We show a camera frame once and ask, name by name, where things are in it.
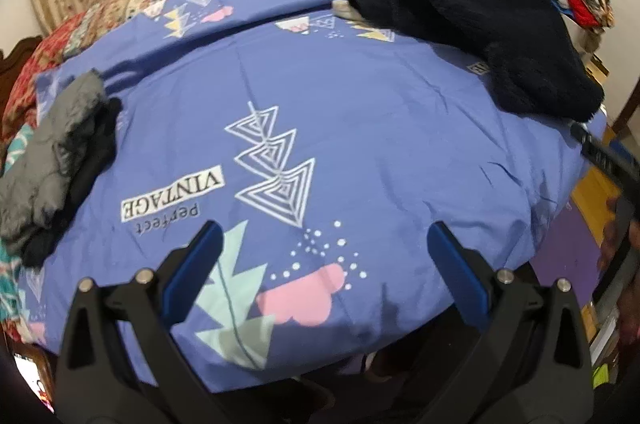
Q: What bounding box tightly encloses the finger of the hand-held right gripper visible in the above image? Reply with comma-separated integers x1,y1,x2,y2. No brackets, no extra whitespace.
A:
570,121,640,195

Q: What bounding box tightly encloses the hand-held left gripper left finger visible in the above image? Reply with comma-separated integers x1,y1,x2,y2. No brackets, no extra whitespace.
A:
54,220,226,424

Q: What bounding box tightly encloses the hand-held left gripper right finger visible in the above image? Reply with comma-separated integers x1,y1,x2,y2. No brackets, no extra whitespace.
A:
427,220,596,424

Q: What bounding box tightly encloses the dark navy fleece garment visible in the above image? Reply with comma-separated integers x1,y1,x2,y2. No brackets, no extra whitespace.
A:
332,0,606,122

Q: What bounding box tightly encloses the purple floor mat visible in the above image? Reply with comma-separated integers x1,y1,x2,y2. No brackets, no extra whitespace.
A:
530,199,618,300

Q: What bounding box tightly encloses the black garment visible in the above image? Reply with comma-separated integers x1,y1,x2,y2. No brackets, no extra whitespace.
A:
20,96,123,267

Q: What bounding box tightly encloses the teal patterned cloth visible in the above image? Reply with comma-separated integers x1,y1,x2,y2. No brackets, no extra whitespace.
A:
0,124,36,322

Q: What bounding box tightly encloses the grey padded garment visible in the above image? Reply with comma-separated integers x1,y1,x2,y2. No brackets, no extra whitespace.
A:
0,71,108,245

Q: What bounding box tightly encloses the blue printed bedsheet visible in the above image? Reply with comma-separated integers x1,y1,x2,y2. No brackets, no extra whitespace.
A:
30,0,608,395

